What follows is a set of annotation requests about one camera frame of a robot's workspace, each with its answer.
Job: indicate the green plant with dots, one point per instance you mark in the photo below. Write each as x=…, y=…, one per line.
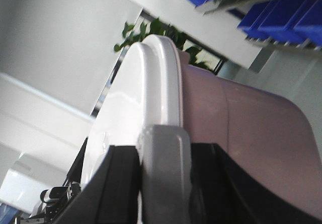
x=156, y=27

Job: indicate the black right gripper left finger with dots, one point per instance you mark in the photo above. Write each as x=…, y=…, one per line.
x=112, y=194

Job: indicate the white plastic storage bin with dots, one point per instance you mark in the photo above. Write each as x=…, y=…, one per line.
x=156, y=88

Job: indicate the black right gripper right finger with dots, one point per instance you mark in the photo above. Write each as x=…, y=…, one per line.
x=222, y=192

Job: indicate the blue shelf bins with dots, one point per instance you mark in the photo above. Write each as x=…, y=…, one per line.
x=282, y=21

